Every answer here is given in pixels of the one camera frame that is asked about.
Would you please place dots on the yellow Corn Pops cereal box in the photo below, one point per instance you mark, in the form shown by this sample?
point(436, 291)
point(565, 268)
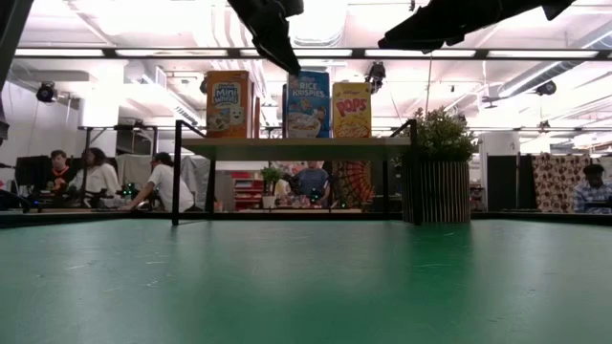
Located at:
point(351, 110)

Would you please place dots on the blue Rice Krispies cereal box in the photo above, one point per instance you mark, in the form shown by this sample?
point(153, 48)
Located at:
point(308, 105)

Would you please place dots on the black ceiling spotlight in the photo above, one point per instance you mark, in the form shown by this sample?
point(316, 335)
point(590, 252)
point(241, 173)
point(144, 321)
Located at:
point(45, 93)
point(546, 88)
point(376, 74)

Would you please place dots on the black metal rig frame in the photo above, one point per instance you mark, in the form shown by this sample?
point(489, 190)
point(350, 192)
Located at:
point(482, 53)

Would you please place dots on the orange patterned cloth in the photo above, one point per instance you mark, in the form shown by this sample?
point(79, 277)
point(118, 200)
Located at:
point(358, 184)

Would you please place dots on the black computer monitor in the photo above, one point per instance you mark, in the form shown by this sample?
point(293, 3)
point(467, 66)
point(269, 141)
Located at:
point(31, 172)

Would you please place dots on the red storage shelf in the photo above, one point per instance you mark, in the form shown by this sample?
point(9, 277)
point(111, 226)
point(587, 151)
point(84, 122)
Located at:
point(248, 191)

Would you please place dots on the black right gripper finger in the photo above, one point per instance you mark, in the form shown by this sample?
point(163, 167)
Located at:
point(425, 36)

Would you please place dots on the orange Mini Wheats cereal box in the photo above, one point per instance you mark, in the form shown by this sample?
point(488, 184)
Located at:
point(229, 105)

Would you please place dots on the wooden shelf with black legs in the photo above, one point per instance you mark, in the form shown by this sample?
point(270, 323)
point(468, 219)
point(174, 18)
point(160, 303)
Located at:
point(296, 149)

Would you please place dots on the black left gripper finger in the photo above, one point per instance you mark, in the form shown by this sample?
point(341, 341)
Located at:
point(279, 43)

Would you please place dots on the green table mat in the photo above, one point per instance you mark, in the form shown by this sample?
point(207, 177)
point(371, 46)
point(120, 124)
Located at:
point(287, 286)

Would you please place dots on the person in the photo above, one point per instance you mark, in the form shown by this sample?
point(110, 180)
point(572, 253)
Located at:
point(165, 184)
point(313, 181)
point(593, 193)
point(100, 177)
point(59, 169)

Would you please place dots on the small plant in white pot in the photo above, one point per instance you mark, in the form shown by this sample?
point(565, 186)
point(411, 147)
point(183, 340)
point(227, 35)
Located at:
point(270, 177)

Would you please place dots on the flowering plant in ribbed pot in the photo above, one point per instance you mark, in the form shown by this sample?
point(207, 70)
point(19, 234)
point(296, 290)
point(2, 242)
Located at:
point(440, 191)

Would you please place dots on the floral patterned curtain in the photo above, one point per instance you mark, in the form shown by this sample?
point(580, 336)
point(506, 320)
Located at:
point(554, 181)

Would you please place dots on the black partition panel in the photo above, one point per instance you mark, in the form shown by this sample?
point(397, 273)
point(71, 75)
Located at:
point(502, 184)

